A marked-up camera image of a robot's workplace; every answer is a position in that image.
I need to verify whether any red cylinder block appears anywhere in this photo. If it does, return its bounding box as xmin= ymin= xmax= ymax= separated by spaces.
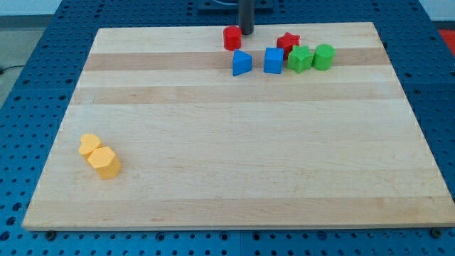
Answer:
xmin=223 ymin=26 xmax=242 ymax=51

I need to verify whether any blue cube block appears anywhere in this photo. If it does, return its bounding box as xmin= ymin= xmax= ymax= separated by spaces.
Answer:
xmin=263 ymin=47 xmax=284 ymax=74

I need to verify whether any blue triangle block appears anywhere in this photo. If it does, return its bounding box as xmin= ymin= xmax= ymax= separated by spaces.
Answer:
xmin=232 ymin=49 xmax=252 ymax=76

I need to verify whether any light wooden board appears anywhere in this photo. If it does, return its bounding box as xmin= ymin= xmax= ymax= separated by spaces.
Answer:
xmin=22 ymin=22 xmax=454 ymax=231

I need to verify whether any green star block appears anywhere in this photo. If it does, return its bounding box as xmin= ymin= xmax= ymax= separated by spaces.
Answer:
xmin=287 ymin=45 xmax=314 ymax=74

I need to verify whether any red star block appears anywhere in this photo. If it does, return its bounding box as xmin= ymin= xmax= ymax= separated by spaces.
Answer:
xmin=276 ymin=32 xmax=301 ymax=60

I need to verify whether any green cylinder block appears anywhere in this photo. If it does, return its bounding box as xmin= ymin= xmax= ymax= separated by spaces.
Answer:
xmin=312 ymin=44 xmax=336 ymax=70

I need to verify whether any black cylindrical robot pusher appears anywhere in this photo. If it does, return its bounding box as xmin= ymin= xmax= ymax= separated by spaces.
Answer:
xmin=238 ymin=0 xmax=255 ymax=36

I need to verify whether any yellow hexagon block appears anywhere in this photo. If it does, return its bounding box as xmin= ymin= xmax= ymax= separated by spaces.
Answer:
xmin=87 ymin=146 xmax=122 ymax=179

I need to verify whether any yellow heart block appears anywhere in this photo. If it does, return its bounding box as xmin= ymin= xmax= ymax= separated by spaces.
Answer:
xmin=78 ymin=134 xmax=103 ymax=162

